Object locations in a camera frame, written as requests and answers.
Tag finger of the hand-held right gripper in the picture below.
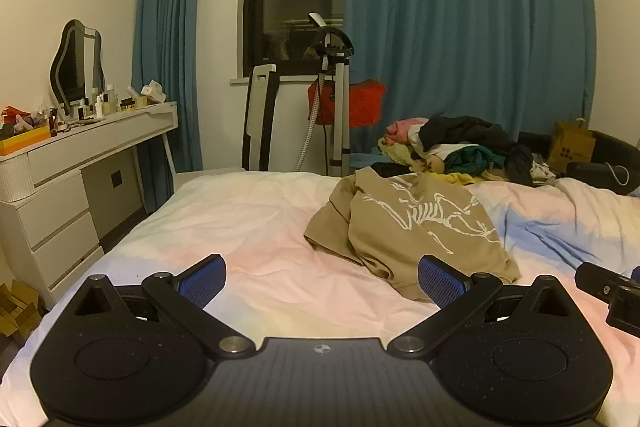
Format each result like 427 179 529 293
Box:
574 261 640 339

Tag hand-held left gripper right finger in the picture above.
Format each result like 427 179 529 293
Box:
388 255 576 360

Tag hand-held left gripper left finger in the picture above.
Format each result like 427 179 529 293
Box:
70 254 256 362

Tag tan hoodie with skeleton print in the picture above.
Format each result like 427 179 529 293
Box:
304 167 522 303

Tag pile of mixed clothes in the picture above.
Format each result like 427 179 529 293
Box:
372 114 556 188

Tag pastel tie-dye blanket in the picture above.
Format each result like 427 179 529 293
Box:
10 169 640 427

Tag black sofa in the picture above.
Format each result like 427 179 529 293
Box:
517 129 640 196

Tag white drawer cabinet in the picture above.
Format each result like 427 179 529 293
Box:
0 169 106 308

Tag yellow paper bag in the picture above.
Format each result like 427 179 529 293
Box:
547 117 597 172

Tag white and black folding chair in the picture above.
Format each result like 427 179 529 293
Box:
241 63 281 172

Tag white dressing table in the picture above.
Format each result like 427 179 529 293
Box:
0 101 180 202

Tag cardboard boxes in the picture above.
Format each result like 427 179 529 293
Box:
0 279 43 339

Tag white tissue pack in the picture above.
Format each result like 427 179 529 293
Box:
141 80 167 104

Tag row of cosmetic bottles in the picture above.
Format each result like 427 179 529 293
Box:
47 82 140 138

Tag orange tray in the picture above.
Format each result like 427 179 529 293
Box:
0 127 52 156

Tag wavy black-framed mirror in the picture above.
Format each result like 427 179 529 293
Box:
49 19 106 118

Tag wide blue curtain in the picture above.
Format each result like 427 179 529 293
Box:
344 0 598 155

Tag narrow blue curtain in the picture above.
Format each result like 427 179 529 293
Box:
132 0 211 212

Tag black handbag with white handle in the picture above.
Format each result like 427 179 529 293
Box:
566 161 640 196

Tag tripod stand with cables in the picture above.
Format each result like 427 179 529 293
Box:
296 12 355 178

